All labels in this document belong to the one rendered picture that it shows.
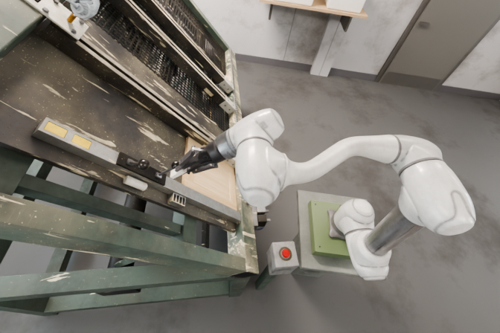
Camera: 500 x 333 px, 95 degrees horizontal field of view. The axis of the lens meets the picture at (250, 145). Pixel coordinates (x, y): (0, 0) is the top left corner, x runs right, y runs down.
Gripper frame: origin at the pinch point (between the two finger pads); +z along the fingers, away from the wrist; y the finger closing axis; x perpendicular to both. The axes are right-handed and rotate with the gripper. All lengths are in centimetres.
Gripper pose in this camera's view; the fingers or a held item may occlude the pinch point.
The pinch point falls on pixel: (178, 171)
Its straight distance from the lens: 86.7
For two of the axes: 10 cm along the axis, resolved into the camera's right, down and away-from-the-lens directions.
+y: 5.5, 4.8, 6.8
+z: -8.3, 4.2, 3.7
